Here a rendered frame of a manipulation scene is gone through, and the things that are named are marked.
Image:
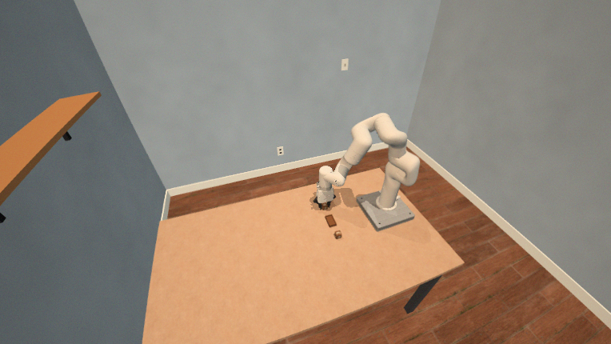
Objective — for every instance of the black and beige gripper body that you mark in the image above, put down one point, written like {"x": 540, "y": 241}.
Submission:
{"x": 324, "y": 196}

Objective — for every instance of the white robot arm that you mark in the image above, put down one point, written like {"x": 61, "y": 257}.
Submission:
{"x": 401, "y": 162}

